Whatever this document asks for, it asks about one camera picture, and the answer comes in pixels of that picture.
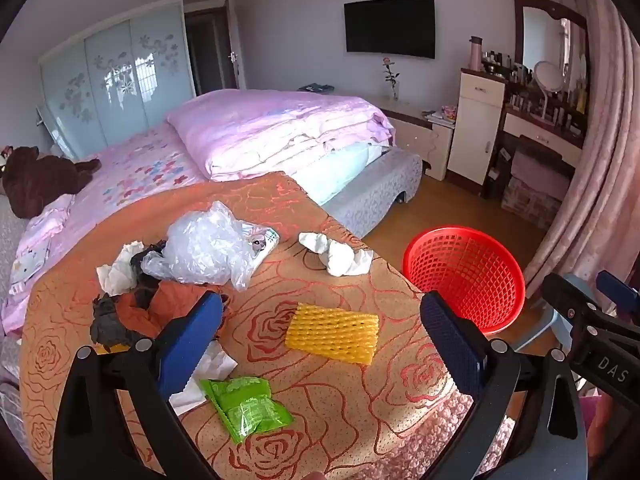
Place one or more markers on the red plastic mesh basket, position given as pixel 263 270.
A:
pixel 465 270

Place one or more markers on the pink floral bed sheet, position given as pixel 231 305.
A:
pixel 130 170

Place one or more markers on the light blue plastic stool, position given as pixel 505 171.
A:
pixel 552 327

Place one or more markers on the white printed packet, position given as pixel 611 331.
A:
pixel 265 240

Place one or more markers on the grey lace bed base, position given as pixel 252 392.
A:
pixel 370 190

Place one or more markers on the glass door floral wardrobe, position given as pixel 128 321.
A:
pixel 115 80

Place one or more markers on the black wall television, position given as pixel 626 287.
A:
pixel 390 27

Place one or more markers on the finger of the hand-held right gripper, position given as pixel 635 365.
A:
pixel 565 297
pixel 620 295

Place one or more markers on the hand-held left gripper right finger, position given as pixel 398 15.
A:
pixel 450 335

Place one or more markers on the row of cosmetic bottles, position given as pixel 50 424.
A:
pixel 520 77

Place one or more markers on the round white makeup mirror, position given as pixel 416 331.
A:
pixel 548 76

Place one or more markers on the white tissue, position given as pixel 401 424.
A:
pixel 340 257

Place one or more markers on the low cream cabinet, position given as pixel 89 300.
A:
pixel 415 135

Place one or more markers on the pink folded quilt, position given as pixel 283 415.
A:
pixel 270 125

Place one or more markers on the brown teddy bear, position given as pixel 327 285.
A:
pixel 35 175

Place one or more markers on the pink curtain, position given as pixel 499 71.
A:
pixel 605 160

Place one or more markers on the patterned storage box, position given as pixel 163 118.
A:
pixel 530 202

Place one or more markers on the tall white cabinet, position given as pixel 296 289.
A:
pixel 475 130

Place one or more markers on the orange rose patterned blanket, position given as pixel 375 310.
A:
pixel 320 410

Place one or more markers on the green plastic wrapper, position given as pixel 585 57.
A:
pixel 245 405

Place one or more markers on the rose in glass vase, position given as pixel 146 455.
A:
pixel 395 91

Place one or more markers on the dressing table with mirror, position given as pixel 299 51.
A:
pixel 540 135

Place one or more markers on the pink cartoon pillow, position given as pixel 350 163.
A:
pixel 35 250

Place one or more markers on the white room door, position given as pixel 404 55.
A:
pixel 235 45

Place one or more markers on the light blue folded quilt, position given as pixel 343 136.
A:
pixel 335 167

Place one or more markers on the small pile of pink items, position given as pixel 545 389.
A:
pixel 447 111

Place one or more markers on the pink thermos bottle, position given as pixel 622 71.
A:
pixel 475 55

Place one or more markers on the white paper sheet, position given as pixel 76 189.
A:
pixel 215 365

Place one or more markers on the clear plastic bag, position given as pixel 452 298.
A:
pixel 200 245

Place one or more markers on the stool with purple cushion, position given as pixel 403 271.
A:
pixel 535 167

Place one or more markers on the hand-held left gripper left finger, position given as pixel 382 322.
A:
pixel 192 340

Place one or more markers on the yellow foam net sleeve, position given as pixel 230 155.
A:
pixel 330 332

